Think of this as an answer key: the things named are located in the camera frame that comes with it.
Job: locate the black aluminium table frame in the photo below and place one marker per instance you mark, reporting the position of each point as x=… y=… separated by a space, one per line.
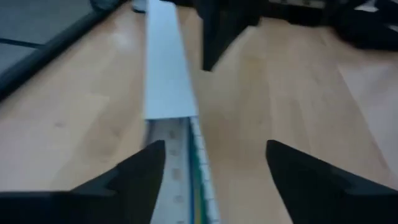
x=46 y=53

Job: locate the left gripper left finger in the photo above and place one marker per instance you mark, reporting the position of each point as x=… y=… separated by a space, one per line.
x=93 y=208

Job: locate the white duct cover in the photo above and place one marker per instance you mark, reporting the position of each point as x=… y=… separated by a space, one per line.
x=168 y=62

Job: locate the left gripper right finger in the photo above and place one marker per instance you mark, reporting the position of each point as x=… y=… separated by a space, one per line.
x=326 y=202

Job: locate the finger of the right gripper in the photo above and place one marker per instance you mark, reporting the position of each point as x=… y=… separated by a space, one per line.
x=224 y=28
x=367 y=28

